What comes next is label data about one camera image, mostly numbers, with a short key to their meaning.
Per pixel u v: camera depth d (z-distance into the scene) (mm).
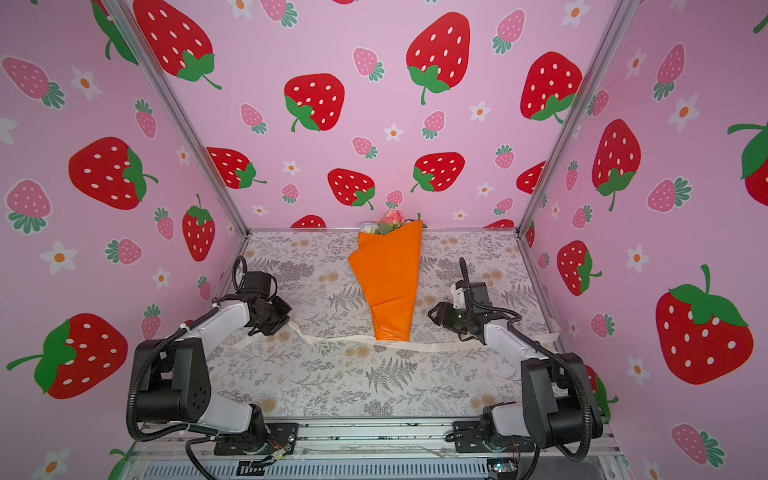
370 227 1148
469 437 733
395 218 1143
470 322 688
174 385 440
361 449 732
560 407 424
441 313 804
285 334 924
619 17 691
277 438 743
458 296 838
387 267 1104
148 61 750
